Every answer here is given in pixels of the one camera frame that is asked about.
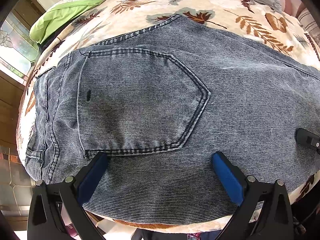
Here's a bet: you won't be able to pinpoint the grey denim jeans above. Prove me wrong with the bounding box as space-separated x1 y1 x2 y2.
25 15 319 225

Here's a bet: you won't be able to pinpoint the striped pillow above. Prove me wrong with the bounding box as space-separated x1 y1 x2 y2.
298 8 320 44

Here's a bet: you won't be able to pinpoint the leaf-patterned fleece bed blanket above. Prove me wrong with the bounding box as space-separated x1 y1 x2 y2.
16 0 319 232

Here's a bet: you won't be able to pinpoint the wooden stained-glass door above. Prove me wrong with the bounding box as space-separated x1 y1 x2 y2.
1 0 45 232

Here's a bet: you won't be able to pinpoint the green patterned folded quilt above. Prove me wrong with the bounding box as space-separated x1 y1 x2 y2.
29 0 104 44

